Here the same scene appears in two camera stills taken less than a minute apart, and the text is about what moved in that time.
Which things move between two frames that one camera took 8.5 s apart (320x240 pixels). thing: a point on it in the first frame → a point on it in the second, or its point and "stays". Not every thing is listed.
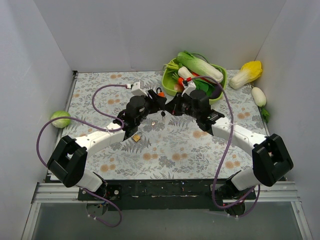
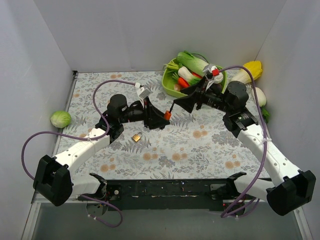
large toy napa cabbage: (200, 67) stays
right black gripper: (178, 105) → (198, 95)
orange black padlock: (162, 94) → (167, 114)
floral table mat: (167, 146) stays
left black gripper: (154, 100) → (147, 114)
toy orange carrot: (180, 80) stays
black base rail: (160, 194) stays
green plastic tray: (168, 82) stays
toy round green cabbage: (61, 122) stays
